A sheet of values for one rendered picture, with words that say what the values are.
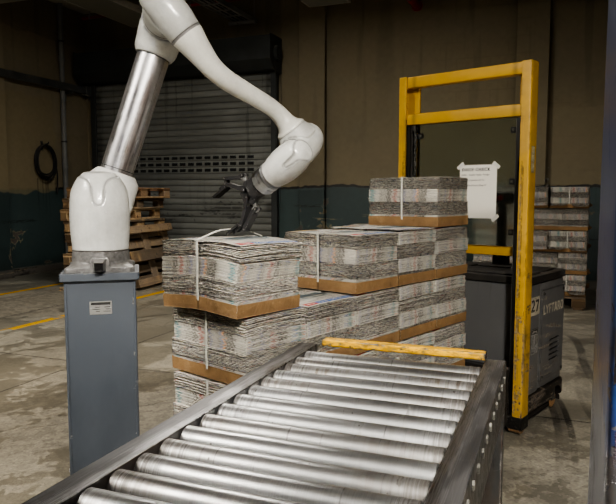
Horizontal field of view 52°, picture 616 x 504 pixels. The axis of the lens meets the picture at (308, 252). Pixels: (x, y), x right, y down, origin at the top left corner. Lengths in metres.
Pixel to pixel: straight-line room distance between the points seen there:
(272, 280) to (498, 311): 1.77
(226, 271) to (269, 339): 0.28
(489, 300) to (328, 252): 1.32
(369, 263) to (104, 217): 1.08
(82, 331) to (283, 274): 0.65
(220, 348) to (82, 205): 0.64
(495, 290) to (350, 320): 1.30
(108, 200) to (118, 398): 0.55
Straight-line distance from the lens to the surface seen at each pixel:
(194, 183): 10.25
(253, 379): 1.45
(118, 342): 1.84
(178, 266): 2.14
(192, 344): 2.20
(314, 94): 9.44
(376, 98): 9.23
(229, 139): 9.98
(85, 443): 1.92
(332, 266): 2.46
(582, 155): 8.83
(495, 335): 3.57
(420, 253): 2.77
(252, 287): 1.97
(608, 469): 0.21
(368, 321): 2.49
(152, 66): 2.07
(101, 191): 1.82
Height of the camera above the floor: 1.21
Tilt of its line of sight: 5 degrees down
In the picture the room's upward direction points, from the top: straight up
